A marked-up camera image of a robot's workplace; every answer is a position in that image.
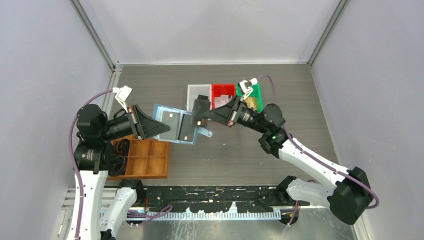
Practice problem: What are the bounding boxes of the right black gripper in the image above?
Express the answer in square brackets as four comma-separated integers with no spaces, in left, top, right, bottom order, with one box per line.
[203,95,268,134]

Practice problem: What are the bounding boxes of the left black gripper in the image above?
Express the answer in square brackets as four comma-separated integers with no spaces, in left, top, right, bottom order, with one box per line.
[100,104,170,141]

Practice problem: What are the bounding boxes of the black credit card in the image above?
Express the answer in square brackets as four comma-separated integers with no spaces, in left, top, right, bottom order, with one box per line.
[190,94,211,128]

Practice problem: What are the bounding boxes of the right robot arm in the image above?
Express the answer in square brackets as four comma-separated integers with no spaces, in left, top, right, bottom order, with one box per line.
[200,96,380,225]

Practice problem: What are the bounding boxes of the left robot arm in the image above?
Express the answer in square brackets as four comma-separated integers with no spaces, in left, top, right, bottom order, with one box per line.
[67,104,171,240]

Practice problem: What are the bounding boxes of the pink white cards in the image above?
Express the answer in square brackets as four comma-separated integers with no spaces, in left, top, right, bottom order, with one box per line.
[214,94,232,108]

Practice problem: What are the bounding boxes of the gold cards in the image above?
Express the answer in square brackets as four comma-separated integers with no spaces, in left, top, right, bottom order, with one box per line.
[245,96,258,112]

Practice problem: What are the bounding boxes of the red plastic bin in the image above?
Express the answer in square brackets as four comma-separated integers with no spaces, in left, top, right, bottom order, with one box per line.
[211,83,236,109]

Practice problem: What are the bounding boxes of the small black coiled band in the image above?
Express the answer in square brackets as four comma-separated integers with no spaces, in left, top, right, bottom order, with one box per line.
[114,139,131,156]

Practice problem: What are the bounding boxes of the orange wooden divider tray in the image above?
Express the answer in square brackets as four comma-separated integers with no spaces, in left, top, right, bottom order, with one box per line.
[107,135,171,180]

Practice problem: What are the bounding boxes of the green plastic bin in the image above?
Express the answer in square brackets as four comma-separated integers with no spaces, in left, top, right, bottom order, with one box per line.
[245,83,264,112]

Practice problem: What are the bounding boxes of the white plastic bin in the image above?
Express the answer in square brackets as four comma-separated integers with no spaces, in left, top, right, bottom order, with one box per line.
[186,84,212,112]

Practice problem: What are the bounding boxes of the black coiled bands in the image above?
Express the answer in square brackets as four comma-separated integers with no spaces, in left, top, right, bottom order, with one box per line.
[108,155,127,177]

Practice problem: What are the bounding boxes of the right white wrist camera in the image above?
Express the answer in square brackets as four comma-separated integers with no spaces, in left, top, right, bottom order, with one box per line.
[238,77,258,102]

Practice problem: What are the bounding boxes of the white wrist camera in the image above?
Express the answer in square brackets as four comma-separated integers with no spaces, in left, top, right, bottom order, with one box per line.
[112,85,133,113]
[238,77,258,102]

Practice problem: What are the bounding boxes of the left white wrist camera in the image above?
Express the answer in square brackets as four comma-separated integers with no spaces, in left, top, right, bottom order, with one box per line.
[112,85,133,113]

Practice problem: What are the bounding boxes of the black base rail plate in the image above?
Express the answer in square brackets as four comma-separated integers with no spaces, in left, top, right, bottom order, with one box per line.
[132,185,295,214]

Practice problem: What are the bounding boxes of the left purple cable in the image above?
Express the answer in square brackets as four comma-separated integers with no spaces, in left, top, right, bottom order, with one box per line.
[68,88,174,240]

